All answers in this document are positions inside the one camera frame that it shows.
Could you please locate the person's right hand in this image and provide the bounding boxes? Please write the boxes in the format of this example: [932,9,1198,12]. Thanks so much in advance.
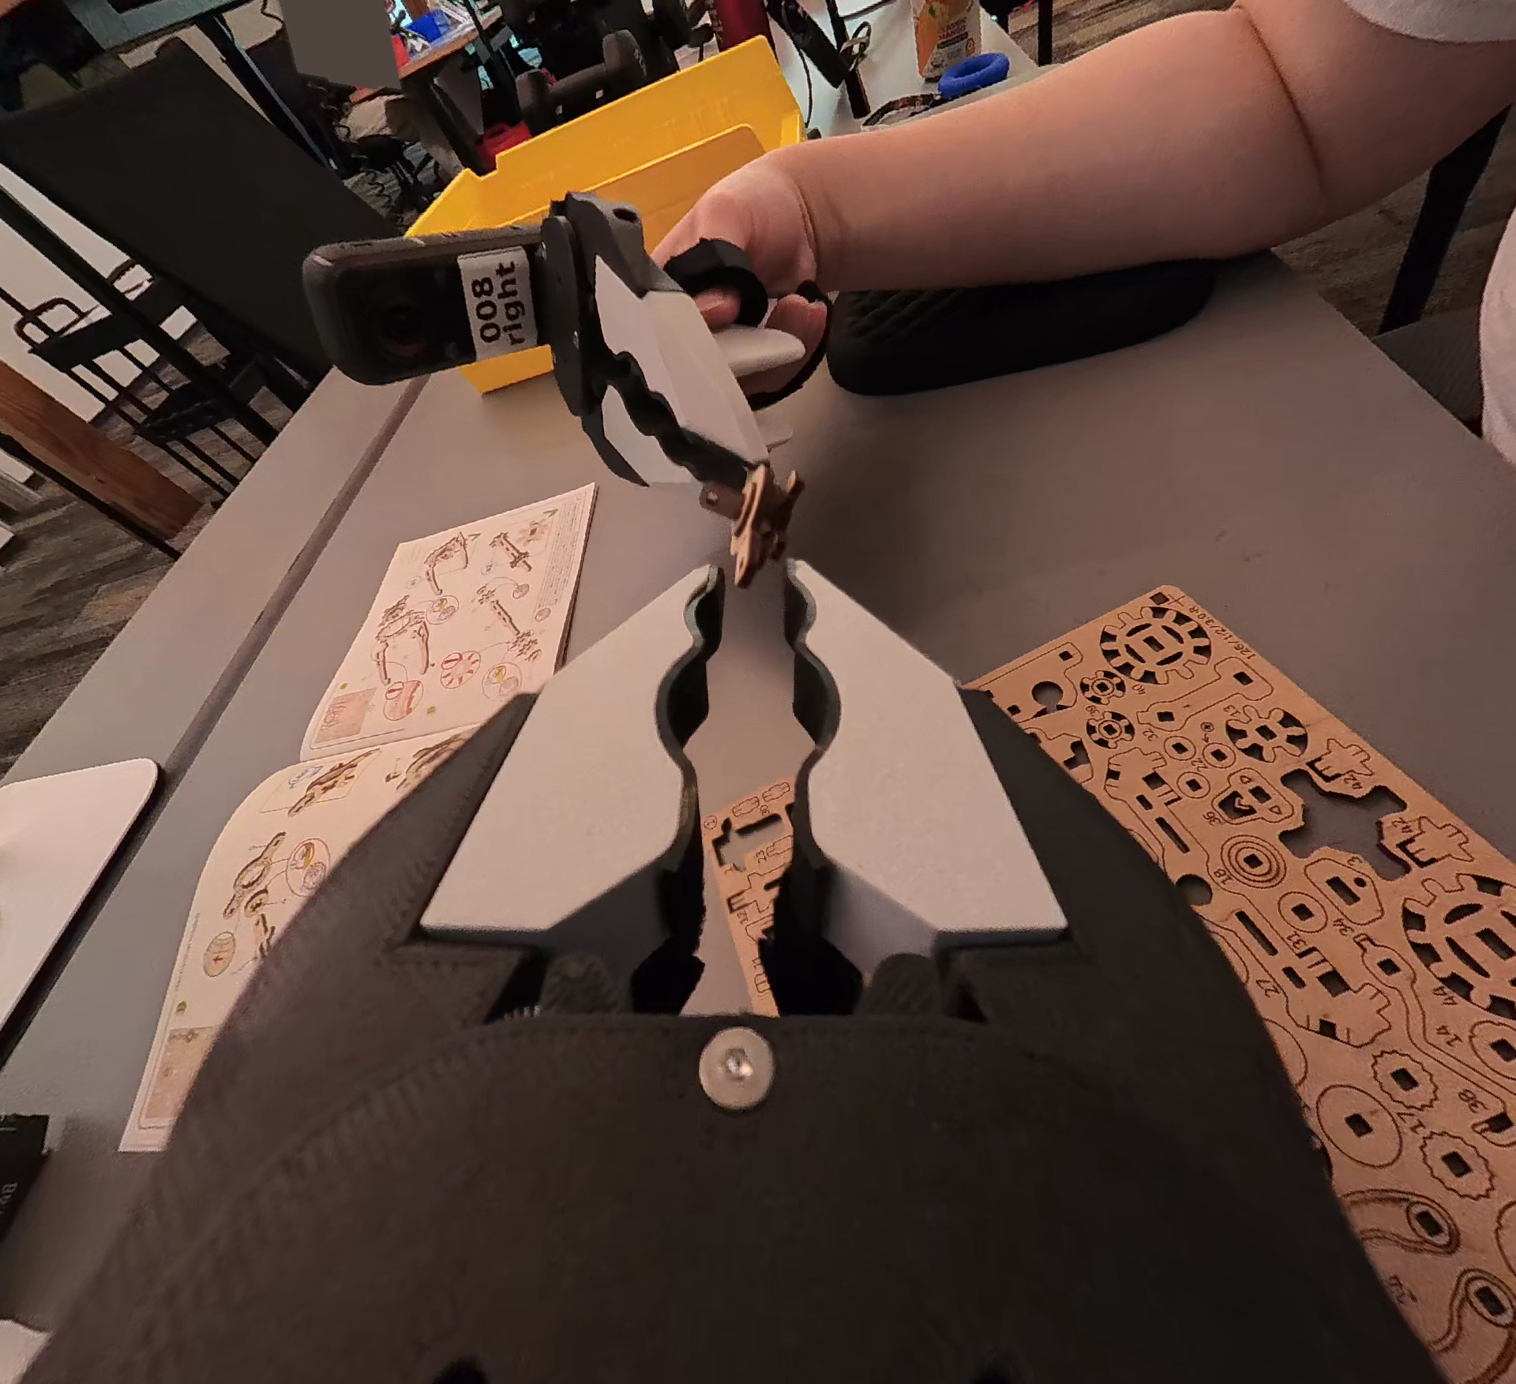
[655,156,837,372]

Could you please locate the laser-cut wooden parts sheet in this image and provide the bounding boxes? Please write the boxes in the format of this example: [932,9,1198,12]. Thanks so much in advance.
[700,584,1516,1384]

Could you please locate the black utility cart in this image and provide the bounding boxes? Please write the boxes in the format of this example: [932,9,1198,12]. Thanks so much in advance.
[18,259,322,485]

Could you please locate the yellow plastic bin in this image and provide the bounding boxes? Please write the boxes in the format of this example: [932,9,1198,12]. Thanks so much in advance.
[407,36,808,393]

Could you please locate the black divider panel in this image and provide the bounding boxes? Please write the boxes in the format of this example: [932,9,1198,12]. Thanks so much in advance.
[0,39,399,331]

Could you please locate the thick wooden post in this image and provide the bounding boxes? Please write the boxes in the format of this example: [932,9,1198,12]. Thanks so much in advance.
[0,360,203,544]

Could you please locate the white stand base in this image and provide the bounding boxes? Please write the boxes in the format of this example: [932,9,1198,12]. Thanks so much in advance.
[0,758,160,1035]

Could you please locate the black mesh wrist rest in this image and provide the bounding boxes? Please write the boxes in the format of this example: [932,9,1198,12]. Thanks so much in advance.
[826,253,1222,398]

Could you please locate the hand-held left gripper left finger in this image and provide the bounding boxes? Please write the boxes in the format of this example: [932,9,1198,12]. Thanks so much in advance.
[421,563,730,952]

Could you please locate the person's right forearm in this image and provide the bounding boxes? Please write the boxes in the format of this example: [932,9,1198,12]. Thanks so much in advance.
[811,0,1516,296]

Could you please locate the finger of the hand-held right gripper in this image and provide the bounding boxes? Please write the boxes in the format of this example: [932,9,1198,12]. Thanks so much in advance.
[590,253,778,487]
[584,388,730,495]

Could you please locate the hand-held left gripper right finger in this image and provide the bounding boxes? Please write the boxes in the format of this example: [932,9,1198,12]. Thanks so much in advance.
[783,557,1071,965]

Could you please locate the illustrated instruction booklet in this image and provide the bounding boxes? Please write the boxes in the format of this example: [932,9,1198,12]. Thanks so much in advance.
[119,481,599,1154]

